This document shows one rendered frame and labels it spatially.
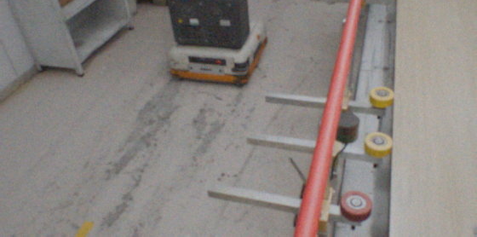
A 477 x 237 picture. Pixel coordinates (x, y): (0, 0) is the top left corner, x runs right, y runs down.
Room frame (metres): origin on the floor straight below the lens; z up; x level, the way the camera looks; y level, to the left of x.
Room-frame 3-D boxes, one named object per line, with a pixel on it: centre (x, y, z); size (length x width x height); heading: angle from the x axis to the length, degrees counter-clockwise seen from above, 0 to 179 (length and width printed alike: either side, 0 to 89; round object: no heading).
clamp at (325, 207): (0.75, -0.20, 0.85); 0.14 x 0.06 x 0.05; 159
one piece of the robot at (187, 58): (2.68, 0.19, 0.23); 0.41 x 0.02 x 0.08; 69
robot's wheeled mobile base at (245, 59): (2.99, 0.09, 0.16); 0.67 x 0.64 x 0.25; 159
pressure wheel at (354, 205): (0.70, -0.28, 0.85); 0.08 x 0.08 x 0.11
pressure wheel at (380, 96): (1.15, -0.50, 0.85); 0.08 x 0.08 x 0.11
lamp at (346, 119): (0.76, -0.25, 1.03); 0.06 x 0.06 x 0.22; 69
